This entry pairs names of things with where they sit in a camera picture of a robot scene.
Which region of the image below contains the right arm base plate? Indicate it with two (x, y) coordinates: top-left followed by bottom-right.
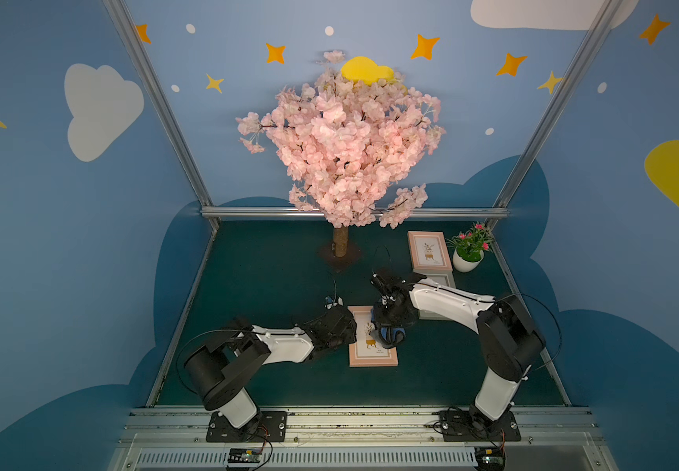
(435, 407), (522, 443)

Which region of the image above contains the pink picture frame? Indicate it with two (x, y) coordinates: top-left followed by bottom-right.
(348, 306), (398, 368)
(408, 231), (453, 272)

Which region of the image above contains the white pot with flowers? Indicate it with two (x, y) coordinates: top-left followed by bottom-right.
(446, 223), (493, 273)

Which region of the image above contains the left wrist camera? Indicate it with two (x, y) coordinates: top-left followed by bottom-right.
(325, 296), (344, 311)

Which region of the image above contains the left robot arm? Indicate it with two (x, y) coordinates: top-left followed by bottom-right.
(184, 303), (357, 432)

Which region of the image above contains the right controller board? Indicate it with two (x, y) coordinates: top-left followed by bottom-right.
(475, 447), (506, 471)

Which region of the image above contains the green picture frame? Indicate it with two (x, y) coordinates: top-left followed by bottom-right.
(411, 272), (456, 321)

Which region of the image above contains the blue and grey cloth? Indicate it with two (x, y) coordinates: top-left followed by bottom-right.
(371, 327), (406, 349)

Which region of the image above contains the left controller board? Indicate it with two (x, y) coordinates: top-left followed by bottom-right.
(227, 447), (263, 468)

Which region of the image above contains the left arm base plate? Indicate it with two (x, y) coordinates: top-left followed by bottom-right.
(205, 411), (288, 443)

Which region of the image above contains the controller board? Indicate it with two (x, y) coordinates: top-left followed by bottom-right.
(475, 447), (506, 471)
(227, 447), (263, 468)

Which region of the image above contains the aluminium rear frame rail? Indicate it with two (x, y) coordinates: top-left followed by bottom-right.
(200, 205), (510, 222)

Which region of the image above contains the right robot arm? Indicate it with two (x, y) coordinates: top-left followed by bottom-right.
(371, 269), (545, 430)

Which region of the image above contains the aluminium front rail assembly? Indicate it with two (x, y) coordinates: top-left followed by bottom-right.
(108, 406), (618, 470)

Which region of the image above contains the pink blossom artificial tree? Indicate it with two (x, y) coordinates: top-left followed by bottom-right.
(237, 50), (445, 271)

